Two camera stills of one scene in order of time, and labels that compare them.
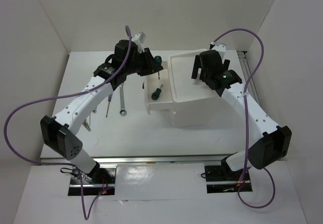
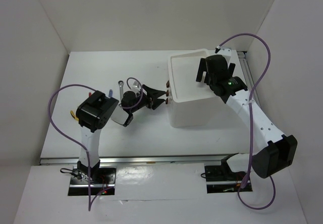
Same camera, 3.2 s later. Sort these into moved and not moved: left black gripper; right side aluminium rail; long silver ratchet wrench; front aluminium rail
Moved: left black gripper
Not moved: front aluminium rail; right side aluminium rail; long silver ratchet wrench
